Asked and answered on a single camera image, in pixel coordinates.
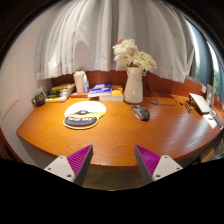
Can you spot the black grey computer mouse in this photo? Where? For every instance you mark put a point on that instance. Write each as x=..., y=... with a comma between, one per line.
x=141, y=113

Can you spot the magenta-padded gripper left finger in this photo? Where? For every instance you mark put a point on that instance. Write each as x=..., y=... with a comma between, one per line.
x=58, y=166

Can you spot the blue book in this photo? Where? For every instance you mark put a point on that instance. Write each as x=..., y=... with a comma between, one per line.
x=101, y=89

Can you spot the white yellow black mouse pad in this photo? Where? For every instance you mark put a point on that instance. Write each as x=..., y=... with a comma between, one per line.
x=85, y=109

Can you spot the black pen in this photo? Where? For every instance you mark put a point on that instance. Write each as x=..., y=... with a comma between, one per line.
x=187, y=108

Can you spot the reddish brown book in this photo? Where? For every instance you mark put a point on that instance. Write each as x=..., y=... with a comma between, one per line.
x=78, y=95

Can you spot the white flower bouquet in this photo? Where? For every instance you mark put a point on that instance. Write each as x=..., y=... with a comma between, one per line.
x=133, y=55

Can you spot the clear spray bottle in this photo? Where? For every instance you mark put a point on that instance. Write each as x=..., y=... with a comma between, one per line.
x=86, y=86

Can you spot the beige travel cup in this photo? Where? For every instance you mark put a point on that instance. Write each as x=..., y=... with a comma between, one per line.
x=79, y=81

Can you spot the dark mug with green print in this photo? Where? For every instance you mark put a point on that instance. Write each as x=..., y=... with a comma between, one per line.
x=39, y=98

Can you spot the orange yellow book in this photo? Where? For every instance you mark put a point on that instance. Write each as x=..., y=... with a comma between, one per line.
x=116, y=95

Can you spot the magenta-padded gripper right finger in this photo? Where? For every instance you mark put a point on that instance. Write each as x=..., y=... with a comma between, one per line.
x=166, y=166

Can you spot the white flat device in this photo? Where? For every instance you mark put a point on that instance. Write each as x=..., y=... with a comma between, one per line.
x=200, y=102

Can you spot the yellow black book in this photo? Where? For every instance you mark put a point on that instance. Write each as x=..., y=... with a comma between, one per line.
x=63, y=87

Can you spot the white paper sheet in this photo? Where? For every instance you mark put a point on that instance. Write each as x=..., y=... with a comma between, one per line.
x=210, y=120

